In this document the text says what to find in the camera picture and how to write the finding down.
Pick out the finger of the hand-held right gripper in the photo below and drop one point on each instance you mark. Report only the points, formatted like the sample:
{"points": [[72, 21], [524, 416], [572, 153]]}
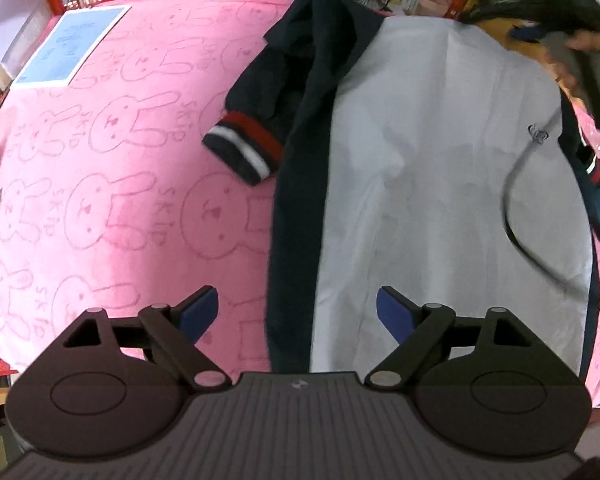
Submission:
{"points": [[520, 7]]}

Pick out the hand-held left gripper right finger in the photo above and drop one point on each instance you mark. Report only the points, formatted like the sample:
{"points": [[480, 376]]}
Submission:
{"points": [[394, 315]]}

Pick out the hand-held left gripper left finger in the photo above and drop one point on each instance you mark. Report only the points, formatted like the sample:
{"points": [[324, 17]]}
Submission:
{"points": [[200, 311]]}

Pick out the navy and white polo shirt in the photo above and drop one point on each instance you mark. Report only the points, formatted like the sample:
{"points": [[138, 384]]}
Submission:
{"points": [[430, 160]]}

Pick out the pink bunny print blanket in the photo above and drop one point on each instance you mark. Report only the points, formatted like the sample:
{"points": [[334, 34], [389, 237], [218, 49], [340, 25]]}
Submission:
{"points": [[130, 185]]}

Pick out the blue paper sheet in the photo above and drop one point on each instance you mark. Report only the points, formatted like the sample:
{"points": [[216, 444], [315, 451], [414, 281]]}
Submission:
{"points": [[72, 42]]}

